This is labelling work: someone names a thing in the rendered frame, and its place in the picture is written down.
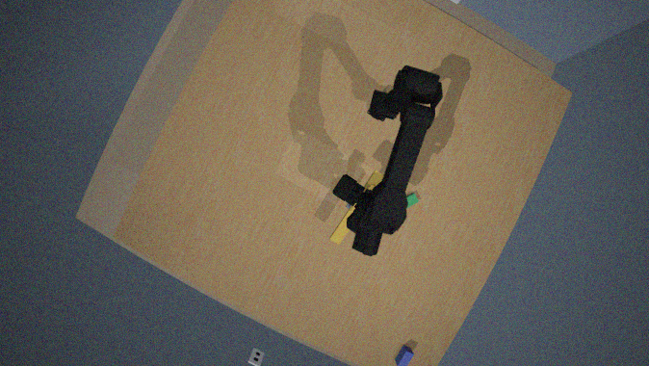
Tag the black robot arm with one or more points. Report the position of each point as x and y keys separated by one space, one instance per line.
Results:
x=384 y=210

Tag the green rectangular block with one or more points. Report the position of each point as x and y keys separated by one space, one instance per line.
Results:
x=412 y=199

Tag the yellow bar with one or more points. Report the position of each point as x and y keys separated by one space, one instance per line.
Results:
x=341 y=230

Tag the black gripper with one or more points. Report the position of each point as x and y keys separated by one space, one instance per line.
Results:
x=350 y=191

